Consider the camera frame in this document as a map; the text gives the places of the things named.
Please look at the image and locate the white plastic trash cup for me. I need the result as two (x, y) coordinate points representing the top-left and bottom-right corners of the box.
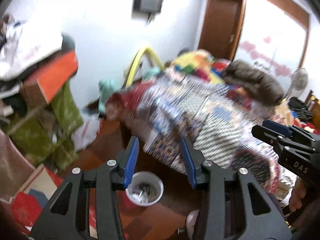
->
(125, 171), (164, 207)

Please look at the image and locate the orange cardboard box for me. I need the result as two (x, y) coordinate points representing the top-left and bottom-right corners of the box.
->
(20, 50), (78, 108)

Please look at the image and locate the sliding wardrobe with hearts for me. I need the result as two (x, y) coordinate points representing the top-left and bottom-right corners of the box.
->
(234, 0), (307, 91)

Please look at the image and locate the brown wooden door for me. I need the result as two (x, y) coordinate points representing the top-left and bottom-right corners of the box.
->
(198, 0), (245, 61)

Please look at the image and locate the wooden headboard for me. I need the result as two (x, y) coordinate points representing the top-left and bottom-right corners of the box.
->
(305, 90), (320, 126)

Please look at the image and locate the standing electric fan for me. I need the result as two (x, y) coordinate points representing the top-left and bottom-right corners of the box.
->
(286, 68), (309, 100)

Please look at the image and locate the patchwork patterned bedspread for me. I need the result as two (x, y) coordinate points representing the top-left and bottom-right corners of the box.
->
(105, 73), (280, 193)

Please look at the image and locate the yellow foam tube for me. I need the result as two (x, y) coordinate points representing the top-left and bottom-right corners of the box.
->
(123, 47), (165, 88)

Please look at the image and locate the brown puffer jacket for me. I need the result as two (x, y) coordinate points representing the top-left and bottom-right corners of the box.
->
(221, 60), (285, 107)

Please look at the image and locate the white pile of clothes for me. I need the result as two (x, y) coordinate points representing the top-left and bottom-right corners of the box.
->
(1, 21), (63, 81)

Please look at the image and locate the colourful block blanket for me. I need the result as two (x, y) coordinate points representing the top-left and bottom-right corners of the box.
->
(170, 49), (231, 84)

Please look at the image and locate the person's right hand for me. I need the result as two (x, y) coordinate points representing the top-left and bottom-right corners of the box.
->
(289, 178), (306, 213)

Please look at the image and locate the green leaf pattern bag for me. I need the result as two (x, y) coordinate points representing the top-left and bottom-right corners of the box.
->
(4, 82), (84, 171)

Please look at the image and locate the red floral gift box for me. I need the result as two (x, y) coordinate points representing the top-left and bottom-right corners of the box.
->
(10, 165), (62, 234)

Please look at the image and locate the white shopping bag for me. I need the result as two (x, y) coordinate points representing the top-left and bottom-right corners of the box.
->
(71, 117), (102, 152)

